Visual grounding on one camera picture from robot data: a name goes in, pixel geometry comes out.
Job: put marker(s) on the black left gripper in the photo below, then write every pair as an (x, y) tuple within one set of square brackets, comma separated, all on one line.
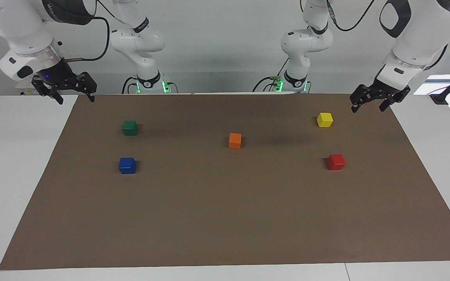
[(387, 88)]

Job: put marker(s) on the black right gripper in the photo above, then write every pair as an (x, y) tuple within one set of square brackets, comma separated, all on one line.
[(59, 76)]

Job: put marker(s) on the red cube block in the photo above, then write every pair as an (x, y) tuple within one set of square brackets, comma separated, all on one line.
[(335, 162)]

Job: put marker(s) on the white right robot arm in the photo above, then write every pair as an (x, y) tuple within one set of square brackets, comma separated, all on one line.
[(22, 35)]

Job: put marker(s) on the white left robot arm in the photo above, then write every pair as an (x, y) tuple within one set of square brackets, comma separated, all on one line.
[(416, 35)]

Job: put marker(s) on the yellow cube block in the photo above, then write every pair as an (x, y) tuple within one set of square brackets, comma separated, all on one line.
[(324, 120)]

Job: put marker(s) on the green cube block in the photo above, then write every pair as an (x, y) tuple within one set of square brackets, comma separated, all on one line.
[(130, 128)]

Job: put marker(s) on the blue cube block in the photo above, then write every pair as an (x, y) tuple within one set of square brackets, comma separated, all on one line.
[(127, 166)]

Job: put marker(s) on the orange cube block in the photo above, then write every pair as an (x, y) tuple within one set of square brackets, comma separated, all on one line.
[(234, 141)]

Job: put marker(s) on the small white box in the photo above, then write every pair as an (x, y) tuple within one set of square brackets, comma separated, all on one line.
[(24, 90)]

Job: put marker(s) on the brown table mat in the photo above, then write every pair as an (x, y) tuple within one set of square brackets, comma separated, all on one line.
[(225, 210)]

